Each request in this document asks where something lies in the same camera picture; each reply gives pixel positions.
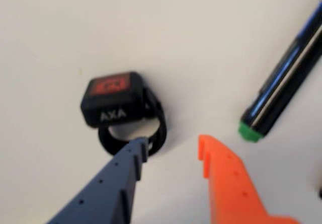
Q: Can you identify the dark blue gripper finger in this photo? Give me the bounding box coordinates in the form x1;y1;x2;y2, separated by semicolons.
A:
46;136;150;224

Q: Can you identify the black AXA bike light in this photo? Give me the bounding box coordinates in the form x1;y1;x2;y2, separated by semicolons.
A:
80;70;169;158

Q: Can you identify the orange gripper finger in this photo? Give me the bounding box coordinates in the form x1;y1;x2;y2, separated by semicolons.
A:
197;133;303;224

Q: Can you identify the black marker with green cap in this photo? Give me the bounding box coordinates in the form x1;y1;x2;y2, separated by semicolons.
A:
237;0;322;143

